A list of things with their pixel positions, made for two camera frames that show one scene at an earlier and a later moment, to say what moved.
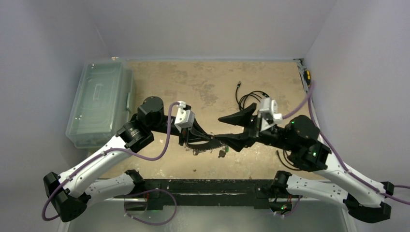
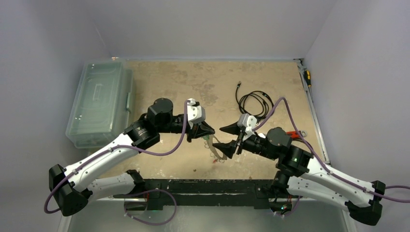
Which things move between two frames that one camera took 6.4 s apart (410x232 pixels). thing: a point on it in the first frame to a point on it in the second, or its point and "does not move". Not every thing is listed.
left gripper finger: (205, 145) to (195, 134)
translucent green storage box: (102, 104) does not move
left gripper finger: (199, 130) to (205, 125)
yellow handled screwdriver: (307, 76) does not move
